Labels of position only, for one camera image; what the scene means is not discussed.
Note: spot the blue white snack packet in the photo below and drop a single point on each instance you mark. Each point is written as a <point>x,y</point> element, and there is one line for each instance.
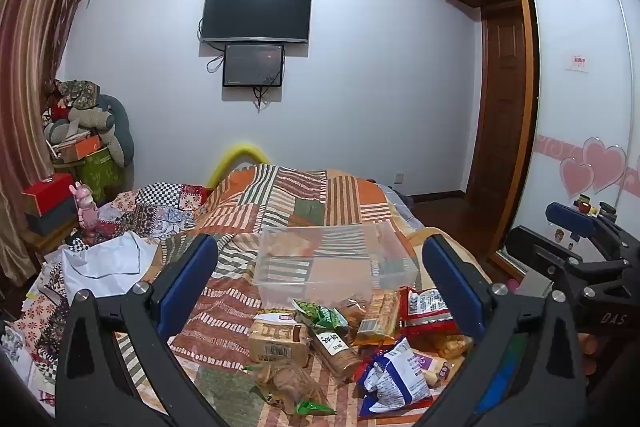
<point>395,372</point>

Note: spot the red snack packet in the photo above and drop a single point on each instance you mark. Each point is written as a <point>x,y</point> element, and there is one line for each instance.
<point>425,307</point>

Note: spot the person's right hand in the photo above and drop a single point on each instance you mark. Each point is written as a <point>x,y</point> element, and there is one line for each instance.
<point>590,352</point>

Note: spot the pink llama toy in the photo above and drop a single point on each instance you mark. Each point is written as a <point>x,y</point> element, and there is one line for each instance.
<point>86,207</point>

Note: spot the clear packet of fried balls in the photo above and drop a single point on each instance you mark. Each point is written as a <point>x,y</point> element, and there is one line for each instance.
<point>452,347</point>

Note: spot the black wall television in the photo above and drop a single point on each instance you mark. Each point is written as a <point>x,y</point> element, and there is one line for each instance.
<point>255,13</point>

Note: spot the white cloth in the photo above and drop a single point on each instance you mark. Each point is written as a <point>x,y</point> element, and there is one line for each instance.
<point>105,262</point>

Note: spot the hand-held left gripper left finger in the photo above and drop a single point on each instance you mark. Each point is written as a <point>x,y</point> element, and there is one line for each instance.
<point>192,279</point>

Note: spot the green pea packet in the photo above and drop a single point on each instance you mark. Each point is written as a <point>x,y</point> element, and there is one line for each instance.
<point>322,317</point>

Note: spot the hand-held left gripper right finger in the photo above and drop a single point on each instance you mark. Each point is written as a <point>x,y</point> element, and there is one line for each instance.
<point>450,282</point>

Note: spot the white heart wardrobe door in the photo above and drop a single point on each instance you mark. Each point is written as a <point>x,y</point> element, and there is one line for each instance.
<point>580,107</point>

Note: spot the orange cardboard box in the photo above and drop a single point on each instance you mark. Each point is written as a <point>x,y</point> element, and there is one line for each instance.
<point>80,148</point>

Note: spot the striped brown curtain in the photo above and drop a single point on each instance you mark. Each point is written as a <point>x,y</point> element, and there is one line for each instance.
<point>30,82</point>

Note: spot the orange cracker packet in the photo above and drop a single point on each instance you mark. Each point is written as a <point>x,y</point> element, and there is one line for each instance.
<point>377,319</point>

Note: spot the brown biscuit packet white label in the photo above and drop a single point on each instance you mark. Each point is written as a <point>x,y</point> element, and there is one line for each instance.
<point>335,349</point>

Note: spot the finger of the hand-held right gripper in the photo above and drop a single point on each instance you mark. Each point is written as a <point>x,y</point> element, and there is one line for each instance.
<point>535,249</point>
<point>570,217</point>

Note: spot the patterned plush toy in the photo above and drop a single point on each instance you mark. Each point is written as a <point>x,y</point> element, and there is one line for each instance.
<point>75,94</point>

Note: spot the clear pastry packet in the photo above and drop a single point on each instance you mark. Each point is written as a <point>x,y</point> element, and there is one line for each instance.
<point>290,387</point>

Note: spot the clear plastic container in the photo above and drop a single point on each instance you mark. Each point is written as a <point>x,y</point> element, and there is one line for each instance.
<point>320,257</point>

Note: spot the striped patchwork blanket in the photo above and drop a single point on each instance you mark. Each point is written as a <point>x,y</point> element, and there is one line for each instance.
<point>300,202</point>

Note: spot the white paper label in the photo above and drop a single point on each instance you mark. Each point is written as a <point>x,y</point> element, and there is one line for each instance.
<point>576,63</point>

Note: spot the red box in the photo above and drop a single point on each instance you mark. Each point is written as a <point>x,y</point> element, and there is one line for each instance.
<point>47,192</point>

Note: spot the purple label roll packet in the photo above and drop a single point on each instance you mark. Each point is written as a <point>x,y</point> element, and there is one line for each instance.
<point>440,367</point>

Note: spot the dark grey box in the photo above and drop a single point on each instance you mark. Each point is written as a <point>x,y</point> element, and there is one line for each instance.
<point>50,219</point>

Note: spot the brown wooden door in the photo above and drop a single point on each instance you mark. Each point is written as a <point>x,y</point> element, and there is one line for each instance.
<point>500,107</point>

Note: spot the pale blue bedding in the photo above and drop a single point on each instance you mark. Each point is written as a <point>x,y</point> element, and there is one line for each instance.
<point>402,207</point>

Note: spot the yellow foam tube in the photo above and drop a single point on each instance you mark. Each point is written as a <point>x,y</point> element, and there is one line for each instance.
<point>240,154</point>

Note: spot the small black wall monitor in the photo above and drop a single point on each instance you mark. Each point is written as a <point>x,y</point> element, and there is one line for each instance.
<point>252,66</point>

